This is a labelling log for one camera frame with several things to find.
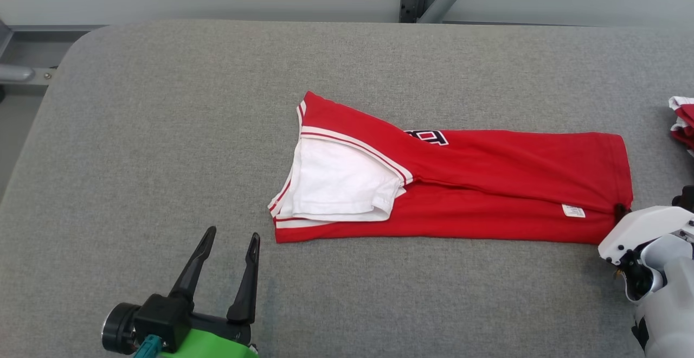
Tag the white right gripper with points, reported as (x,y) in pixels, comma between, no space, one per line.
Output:
(645,225)

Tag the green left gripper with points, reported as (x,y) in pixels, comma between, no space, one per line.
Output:
(217,344)

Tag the red shorts white waistband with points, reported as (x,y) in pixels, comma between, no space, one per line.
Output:
(684,125)

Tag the red basketball jersey number 23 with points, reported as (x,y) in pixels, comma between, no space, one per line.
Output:
(488,173)

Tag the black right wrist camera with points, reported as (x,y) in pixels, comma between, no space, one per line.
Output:
(686,198)

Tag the grey metal floor rail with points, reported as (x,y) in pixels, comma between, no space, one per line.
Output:
(21,72)

